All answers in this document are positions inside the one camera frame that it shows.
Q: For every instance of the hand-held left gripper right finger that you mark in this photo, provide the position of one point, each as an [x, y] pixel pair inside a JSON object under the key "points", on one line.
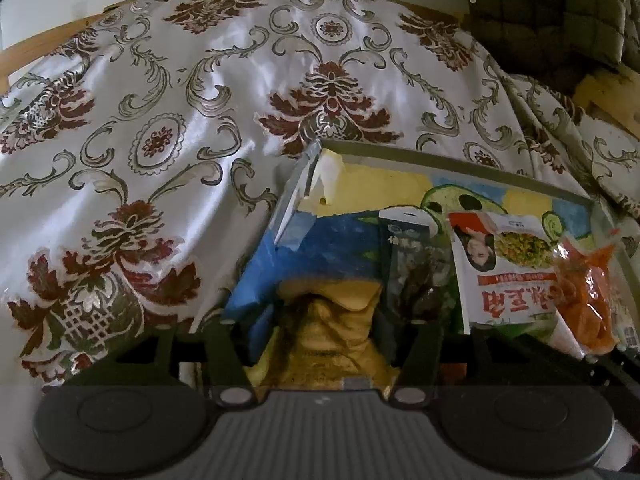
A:
{"points": [[420, 355]]}

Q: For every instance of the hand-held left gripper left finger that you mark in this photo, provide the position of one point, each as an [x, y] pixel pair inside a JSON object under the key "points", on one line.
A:
{"points": [[225, 355]]}

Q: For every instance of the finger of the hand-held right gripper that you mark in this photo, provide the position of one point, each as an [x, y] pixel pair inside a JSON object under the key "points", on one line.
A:
{"points": [[612, 370]]}

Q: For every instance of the clear packet of dark seaweed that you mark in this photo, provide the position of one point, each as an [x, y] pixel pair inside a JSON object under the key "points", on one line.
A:
{"points": [[425, 280]]}

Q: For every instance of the orange snack packet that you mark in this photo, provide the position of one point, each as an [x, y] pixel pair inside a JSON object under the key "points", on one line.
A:
{"points": [[585, 300]]}

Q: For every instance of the gold snack packet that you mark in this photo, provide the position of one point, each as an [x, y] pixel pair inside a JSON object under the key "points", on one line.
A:
{"points": [[325, 340]]}

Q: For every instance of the white packet with food picture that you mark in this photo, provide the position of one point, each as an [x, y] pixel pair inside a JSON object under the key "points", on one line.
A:
{"points": [[505, 280]]}

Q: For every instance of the grey box with cartoon lining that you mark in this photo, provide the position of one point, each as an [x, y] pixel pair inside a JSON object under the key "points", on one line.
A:
{"points": [[380, 185]]}

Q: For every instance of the floral printed bedspread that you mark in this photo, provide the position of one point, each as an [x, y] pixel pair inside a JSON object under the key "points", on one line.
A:
{"points": [[200, 110]]}

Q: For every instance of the dark quilted cushion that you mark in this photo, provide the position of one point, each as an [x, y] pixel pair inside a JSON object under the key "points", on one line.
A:
{"points": [[540, 10]]}

